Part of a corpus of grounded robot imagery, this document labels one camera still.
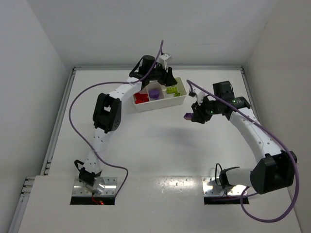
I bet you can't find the purple rounded lego brick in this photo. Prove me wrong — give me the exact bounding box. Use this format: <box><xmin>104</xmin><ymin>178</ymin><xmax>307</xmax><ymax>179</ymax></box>
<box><xmin>148</xmin><ymin>89</ymin><xmax>160</xmax><ymax>100</ymax></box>

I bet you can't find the red thin lego piece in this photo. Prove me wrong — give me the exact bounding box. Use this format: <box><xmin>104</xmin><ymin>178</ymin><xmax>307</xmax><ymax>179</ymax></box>
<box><xmin>134</xmin><ymin>93</ymin><xmax>149</xmax><ymax>104</ymax></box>

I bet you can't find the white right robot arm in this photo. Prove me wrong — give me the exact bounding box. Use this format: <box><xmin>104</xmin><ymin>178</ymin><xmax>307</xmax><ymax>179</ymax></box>
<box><xmin>187</xmin><ymin>81</ymin><xmax>297</xmax><ymax>194</ymax></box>

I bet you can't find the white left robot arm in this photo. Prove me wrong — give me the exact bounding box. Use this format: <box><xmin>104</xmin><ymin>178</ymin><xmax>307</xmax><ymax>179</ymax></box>
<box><xmin>74</xmin><ymin>52</ymin><xmax>177</xmax><ymax>194</ymax></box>

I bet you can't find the white three-compartment container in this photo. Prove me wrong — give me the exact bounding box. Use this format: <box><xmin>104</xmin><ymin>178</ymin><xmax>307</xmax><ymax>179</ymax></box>
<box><xmin>133</xmin><ymin>77</ymin><xmax>187</xmax><ymax>112</ymax></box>

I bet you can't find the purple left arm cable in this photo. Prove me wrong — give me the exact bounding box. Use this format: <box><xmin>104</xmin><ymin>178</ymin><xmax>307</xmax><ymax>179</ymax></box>
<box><xmin>69</xmin><ymin>40</ymin><xmax>165</xmax><ymax>195</ymax></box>

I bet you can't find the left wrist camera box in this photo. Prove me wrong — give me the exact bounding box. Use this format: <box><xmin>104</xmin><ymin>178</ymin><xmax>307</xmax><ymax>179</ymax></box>
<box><xmin>157</xmin><ymin>53</ymin><xmax>172</xmax><ymax>70</ymax></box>

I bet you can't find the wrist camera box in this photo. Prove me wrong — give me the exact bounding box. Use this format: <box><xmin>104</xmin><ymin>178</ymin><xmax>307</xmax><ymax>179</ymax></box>
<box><xmin>189</xmin><ymin>88</ymin><xmax>206</xmax><ymax>105</ymax></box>
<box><xmin>157</xmin><ymin>53</ymin><xmax>172</xmax><ymax>70</ymax></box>

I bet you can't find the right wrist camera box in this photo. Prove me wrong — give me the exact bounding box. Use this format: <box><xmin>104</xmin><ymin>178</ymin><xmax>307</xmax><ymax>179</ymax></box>
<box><xmin>189</xmin><ymin>88</ymin><xmax>206</xmax><ymax>105</ymax></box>

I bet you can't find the aluminium frame rail right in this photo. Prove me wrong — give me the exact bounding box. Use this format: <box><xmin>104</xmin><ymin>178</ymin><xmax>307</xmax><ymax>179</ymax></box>
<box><xmin>239</xmin><ymin>67</ymin><xmax>277</xmax><ymax>174</ymax></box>

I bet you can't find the aluminium frame rail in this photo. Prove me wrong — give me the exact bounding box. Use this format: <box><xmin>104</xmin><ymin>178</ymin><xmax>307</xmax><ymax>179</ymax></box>
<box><xmin>7</xmin><ymin>67</ymin><xmax>77</xmax><ymax>233</ymax></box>
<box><xmin>239</xmin><ymin>67</ymin><xmax>277</xmax><ymax>174</ymax></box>

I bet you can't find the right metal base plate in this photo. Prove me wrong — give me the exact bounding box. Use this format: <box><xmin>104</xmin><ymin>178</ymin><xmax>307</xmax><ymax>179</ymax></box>
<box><xmin>202</xmin><ymin>177</ymin><xmax>246</xmax><ymax>198</ymax></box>

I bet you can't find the metal base plate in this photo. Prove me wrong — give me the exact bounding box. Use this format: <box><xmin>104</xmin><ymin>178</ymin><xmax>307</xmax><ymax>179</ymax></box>
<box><xmin>72</xmin><ymin>177</ymin><xmax>117</xmax><ymax>197</ymax></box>
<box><xmin>202</xmin><ymin>177</ymin><xmax>246</xmax><ymax>198</ymax></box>

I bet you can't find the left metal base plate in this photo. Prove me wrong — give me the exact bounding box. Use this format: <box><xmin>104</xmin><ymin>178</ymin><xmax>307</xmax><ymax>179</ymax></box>
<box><xmin>72</xmin><ymin>177</ymin><xmax>117</xmax><ymax>197</ymax></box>

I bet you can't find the aluminium frame rail left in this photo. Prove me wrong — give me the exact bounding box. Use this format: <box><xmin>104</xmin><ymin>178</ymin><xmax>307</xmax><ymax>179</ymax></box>
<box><xmin>7</xmin><ymin>67</ymin><xmax>77</xmax><ymax>233</ymax></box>

